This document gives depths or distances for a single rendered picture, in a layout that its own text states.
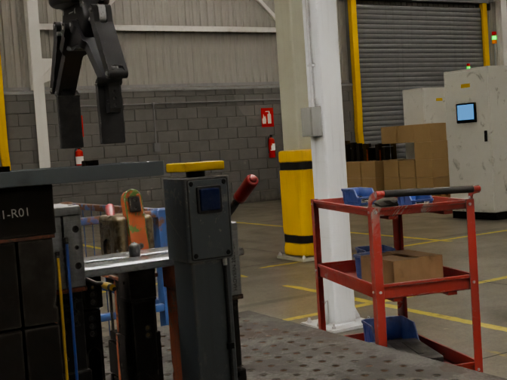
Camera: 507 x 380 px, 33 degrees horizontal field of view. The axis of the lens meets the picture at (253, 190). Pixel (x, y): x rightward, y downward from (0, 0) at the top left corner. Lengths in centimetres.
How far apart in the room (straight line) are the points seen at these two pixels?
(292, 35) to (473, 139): 387
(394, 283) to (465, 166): 832
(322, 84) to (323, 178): 58
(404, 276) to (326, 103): 203
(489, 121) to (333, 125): 622
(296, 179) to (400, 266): 502
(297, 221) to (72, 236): 728
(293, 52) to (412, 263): 522
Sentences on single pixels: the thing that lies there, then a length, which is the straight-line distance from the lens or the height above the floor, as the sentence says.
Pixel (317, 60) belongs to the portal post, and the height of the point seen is 167.
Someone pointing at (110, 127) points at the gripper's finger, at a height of 121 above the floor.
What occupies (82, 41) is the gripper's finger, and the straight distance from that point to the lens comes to 106.
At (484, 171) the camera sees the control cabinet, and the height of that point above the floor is 64.
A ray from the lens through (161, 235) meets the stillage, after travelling 342.
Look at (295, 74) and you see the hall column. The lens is 846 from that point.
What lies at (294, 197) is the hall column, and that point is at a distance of 845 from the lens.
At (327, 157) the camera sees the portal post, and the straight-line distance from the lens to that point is 526.
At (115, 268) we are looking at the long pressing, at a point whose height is 100.
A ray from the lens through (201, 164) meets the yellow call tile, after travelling 112.
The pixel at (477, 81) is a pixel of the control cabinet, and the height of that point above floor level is 181.
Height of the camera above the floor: 118
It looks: 3 degrees down
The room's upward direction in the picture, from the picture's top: 4 degrees counter-clockwise
